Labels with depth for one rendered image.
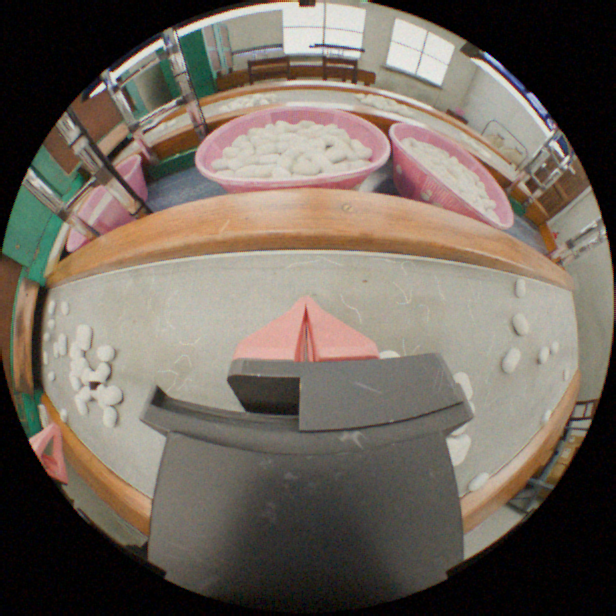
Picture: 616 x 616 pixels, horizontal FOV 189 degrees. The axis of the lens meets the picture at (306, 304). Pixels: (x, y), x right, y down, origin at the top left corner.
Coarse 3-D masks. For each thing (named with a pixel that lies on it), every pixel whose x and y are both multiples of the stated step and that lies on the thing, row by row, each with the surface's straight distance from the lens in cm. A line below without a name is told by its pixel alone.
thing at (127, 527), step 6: (114, 516) 95; (120, 516) 86; (120, 522) 94; (126, 522) 85; (486, 522) 88; (126, 528) 94; (132, 528) 85; (474, 528) 81; (480, 528) 88; (132, 534) 94; (138, 534) 86; (468, 534) 81; (138, 540) 96; (144, 540) 87
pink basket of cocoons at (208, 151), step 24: (240, 120) 39; (264, 120) 41; (288, 120) 42; (312, 120) 41; (336, 120) 39; (360, 120) 37; (216, 144) 35; (384, 144) 29; (360, 168) 20; (240, 192) 22
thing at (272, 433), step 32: (160, 416) 6; (192, 416) 6; (224, 416) 6; (256, 416) 5; (288, 416) 5; (448, 416) 6; (256, 448) 5; (288, 448) 4; (320, 448) 4; (352, 448) 5
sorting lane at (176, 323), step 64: (256, 256) 16; (320, 256) 16; (384, 256) 17; (64, 320) 49; (128, 320) 24; (192, 320) 17; (256, 320) 15; (384, 320) 15; (448, 320) 19; (512, 320) 31; (64, 384) 50; (128, 384) 24; (192, 384) 17; (512, 384) 31; (128, 448) 29; (512, 448) 40
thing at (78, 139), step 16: (64, 112) 25; (64, 128) 25; (80, 128) 25; (80, 144) 25; (96, 144) 24; (80, 160) 25; (96, 160) 25; (32, 176) 38; (96, 176) 25; (112, 176) 25; (32, 192) 38; (48, 192) 38; (80, 192) 31; (112, 192) 26; (128, 192) 26; (48, 208) 39; (64, 208) 37; (128, 208) 27; (144, 208) 27; (80, 224) 39
